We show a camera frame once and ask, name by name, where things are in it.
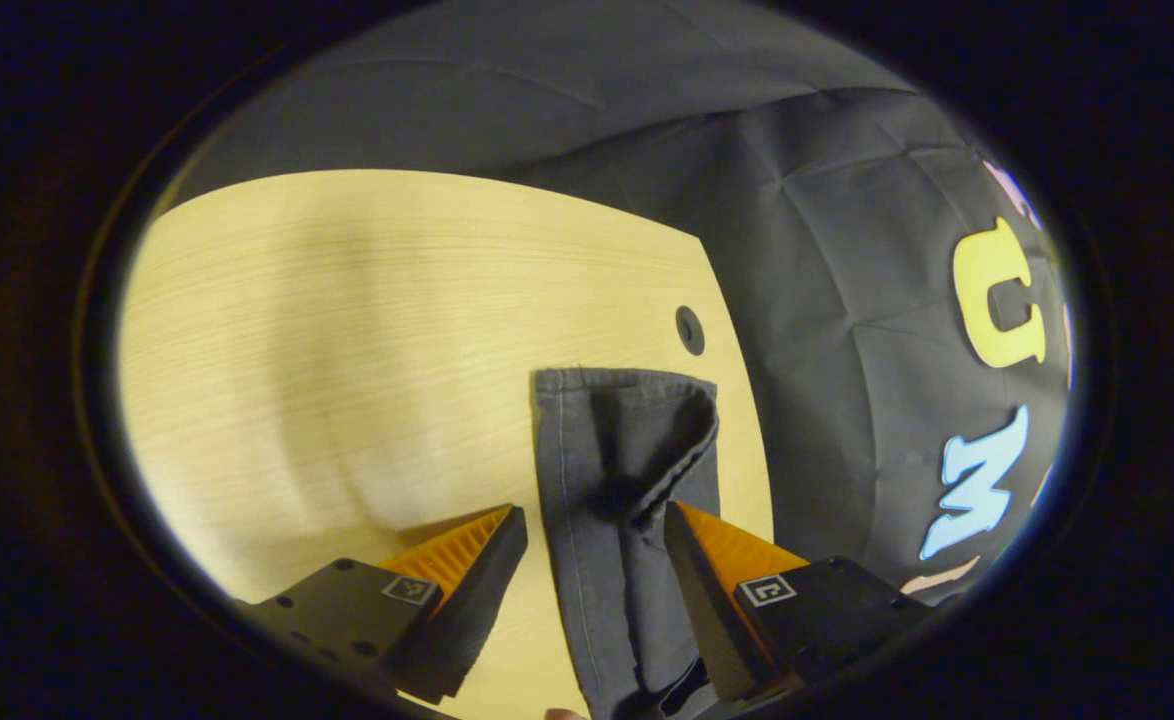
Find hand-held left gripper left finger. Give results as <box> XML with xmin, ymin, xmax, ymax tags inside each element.
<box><xmin>237</xmin><ymin>503</ymin><xmax>530</xmax><ymax>706</ymax></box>

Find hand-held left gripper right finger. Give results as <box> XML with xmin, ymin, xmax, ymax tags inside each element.
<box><xmin>662</xmin><ymin>500</ymin><xmax>934</xmax><ymax>706</ymax></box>

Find dark denim jeans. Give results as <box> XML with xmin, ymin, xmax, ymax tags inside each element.
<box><xmin>532</xmin><ymin>366</ymin><xmax>724</xmax><ymax>720</ymax></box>

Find black backdrop cloth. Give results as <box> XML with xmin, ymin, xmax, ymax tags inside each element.
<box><xmin>175</xmin><ymin>0</ymin><xmax>1080</xmax><ymax>611</ymax></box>

